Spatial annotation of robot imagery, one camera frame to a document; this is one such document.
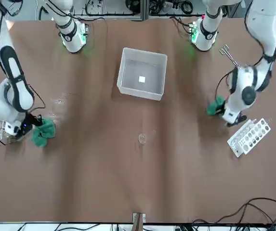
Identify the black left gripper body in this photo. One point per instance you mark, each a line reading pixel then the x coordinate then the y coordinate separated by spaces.
pixel 237 120

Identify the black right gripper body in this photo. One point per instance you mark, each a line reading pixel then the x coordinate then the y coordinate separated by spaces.
pixel 28 122

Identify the green cloth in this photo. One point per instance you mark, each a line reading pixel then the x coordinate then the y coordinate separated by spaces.
pixel 216 104
pixel 43 134

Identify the glass test tube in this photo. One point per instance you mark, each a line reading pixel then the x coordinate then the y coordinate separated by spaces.
pixel 153 132

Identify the small glass beaker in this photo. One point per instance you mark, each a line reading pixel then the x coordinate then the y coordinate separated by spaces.
pixel 142 138

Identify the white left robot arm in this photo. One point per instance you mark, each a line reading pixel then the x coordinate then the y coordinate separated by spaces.
pixel 248 79

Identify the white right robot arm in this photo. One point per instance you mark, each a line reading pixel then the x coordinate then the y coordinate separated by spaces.
pixel 15 79

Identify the white test tube rack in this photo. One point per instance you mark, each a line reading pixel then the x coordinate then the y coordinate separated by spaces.
pixel 248 138

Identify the clear liquid droplets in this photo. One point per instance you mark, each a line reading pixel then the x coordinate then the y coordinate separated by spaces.
pixel 59 101

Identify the white plastic box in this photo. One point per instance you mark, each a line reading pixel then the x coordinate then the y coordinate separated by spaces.
pixel 128 84

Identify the white square sticker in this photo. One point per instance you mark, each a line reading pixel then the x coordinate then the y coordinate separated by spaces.
pixel 142 79

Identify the metal camera post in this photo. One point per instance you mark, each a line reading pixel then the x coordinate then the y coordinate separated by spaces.
pixel 139 220

